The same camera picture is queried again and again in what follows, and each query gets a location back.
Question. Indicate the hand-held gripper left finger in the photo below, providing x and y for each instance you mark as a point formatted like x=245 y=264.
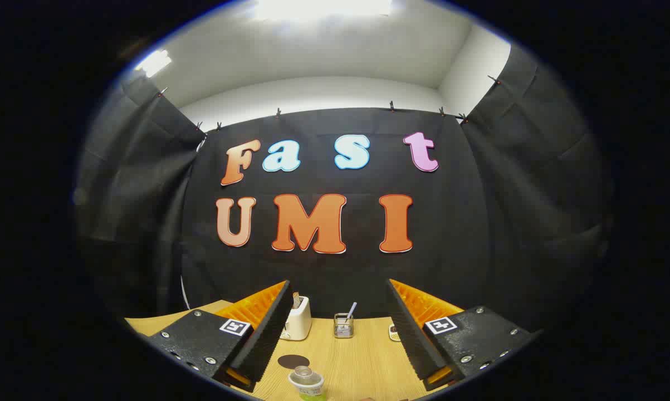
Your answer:
x=268 y=334

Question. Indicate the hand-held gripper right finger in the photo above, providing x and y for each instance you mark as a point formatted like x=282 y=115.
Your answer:
x=412 y=334

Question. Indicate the dark round coaster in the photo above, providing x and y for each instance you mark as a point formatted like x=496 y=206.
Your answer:
x=293 y=361

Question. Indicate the clear juice bottle white label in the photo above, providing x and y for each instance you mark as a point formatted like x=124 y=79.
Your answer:
x=307 y=381

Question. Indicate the white divided dish with grains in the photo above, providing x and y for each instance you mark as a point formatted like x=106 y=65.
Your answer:
x=394 y=333

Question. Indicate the white toaster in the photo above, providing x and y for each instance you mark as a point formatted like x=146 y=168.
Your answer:
x=297 y=326

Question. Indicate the brown toast slice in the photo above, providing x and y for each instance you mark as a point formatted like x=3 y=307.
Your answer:
x=296 y=301

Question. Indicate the wooden table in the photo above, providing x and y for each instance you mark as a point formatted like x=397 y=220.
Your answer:
x=362 y=362

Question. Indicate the ceiling light panel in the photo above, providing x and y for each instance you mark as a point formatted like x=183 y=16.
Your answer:
x=153 y=62

